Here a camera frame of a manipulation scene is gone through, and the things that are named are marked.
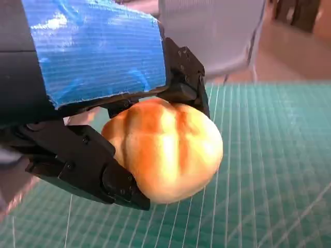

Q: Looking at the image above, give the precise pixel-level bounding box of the white grey cabinet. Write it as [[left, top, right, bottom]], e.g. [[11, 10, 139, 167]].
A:
[[159, 0, 267, 83]]

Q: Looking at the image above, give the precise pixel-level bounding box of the dark furniture piece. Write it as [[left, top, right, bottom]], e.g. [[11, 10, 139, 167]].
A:
[[274, 0, 323, 33]]

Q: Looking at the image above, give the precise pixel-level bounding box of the round toy bread bun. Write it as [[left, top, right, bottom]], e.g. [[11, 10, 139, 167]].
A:
[[101, 98, 223, 205]]

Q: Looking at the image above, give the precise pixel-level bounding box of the green cutting mat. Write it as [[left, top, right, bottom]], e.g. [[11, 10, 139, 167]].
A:
[[0, 82, 331, 248]]

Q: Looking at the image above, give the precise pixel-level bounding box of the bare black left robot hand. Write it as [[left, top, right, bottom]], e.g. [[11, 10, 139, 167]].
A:
[[0, 0, 210, 211]]

